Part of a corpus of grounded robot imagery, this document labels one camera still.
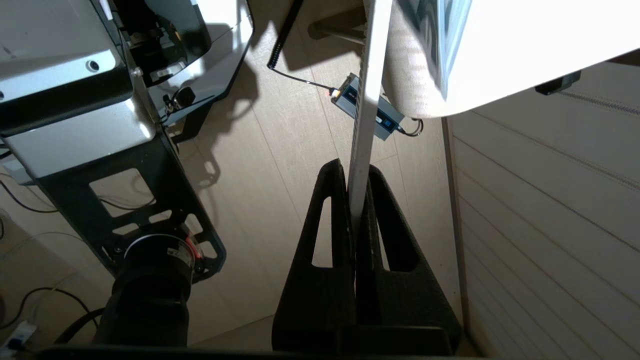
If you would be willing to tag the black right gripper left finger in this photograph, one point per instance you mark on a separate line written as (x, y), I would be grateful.
(310, 310)

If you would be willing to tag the grey power adapter box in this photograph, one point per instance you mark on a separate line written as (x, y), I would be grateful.
(345, 95)

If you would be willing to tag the light wood shelf table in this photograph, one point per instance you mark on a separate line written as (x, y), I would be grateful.
(415, 95)

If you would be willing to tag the black wall plug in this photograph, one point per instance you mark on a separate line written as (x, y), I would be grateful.
(557, 84)

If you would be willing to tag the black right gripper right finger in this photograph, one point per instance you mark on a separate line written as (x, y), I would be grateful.
(405, 310)

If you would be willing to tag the white plastic comb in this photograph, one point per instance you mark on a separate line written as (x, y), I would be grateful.
(367, 125)

